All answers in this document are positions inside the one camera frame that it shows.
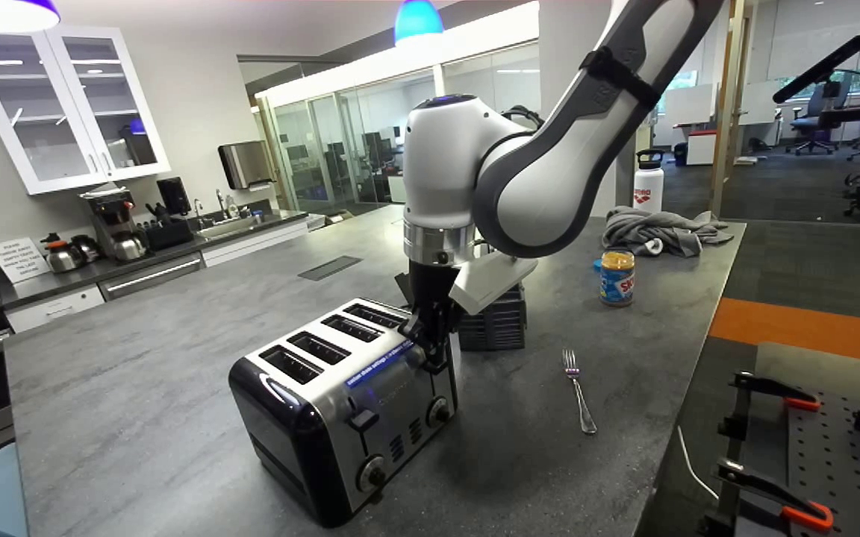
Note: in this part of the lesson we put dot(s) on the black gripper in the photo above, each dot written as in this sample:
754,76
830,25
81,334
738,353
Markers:
433,292

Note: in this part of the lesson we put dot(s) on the stainless four-slot toaster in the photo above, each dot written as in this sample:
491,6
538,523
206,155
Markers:
349,397

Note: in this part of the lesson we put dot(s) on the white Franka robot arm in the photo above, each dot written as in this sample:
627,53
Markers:
549,179

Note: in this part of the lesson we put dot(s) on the small black angled stand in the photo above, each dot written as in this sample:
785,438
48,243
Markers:
400,286

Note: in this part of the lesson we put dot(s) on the black cutlery caddy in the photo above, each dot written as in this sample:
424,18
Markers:
494,329

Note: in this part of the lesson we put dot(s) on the dark countertop vent grille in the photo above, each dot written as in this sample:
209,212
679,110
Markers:
329,270

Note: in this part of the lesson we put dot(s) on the silver metal fork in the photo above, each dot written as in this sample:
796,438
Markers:
575,368

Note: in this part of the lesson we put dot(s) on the small blue yellow cup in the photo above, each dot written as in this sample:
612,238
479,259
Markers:
615,283

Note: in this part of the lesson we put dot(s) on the stainless paper towel dispenser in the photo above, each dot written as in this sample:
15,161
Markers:
245,164

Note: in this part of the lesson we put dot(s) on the crumpled gray cloth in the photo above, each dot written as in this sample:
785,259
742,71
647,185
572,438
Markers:
669,232

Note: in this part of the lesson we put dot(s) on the white canister red label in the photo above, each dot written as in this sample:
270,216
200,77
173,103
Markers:
648,188

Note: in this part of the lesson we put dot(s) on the blue pendant lamp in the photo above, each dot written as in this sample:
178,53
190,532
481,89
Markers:
420,18

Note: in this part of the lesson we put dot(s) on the black coffee maker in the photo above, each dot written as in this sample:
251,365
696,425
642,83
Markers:
112,225

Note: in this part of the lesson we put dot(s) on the white dishwasher panel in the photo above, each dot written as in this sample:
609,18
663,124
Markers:
52,310

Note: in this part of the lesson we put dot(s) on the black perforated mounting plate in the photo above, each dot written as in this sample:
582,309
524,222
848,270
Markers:
829,465

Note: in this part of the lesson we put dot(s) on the white paper sign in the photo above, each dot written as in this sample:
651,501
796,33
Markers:
18,259

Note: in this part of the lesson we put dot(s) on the white pendant lamp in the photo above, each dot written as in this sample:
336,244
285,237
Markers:
2,13

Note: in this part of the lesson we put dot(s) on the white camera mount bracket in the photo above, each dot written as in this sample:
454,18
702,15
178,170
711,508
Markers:
491,282

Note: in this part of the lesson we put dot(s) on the wooden post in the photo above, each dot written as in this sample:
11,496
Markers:
726,119

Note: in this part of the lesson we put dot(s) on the white glass-door wall cabinet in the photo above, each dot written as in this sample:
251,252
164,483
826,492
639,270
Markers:
52,107

